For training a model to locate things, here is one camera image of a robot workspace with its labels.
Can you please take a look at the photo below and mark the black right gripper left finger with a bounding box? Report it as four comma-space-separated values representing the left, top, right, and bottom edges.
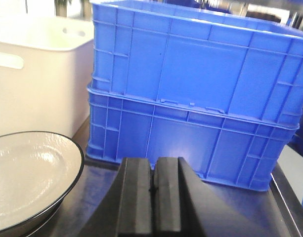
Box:
78, 158, 153, 237

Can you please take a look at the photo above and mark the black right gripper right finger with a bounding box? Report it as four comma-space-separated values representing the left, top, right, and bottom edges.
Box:
153, 157, 275, 237

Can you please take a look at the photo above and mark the cream black-rimmed plate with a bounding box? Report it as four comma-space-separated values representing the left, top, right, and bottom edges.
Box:
0, 131, 84, 237

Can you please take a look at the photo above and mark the lower blue plastic crate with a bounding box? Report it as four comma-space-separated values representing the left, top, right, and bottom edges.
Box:
87, 88, 296, 191

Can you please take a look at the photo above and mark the blue plastic crate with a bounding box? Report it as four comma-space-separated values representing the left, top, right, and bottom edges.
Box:
92, 0, 303, 127
87, 88, 296, 191

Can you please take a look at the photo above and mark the upper blue plastic crate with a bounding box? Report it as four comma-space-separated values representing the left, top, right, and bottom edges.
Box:
92, 0, 303, 127

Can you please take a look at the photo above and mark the cream plastic bin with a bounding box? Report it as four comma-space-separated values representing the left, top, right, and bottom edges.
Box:
0, 15, 94, 137

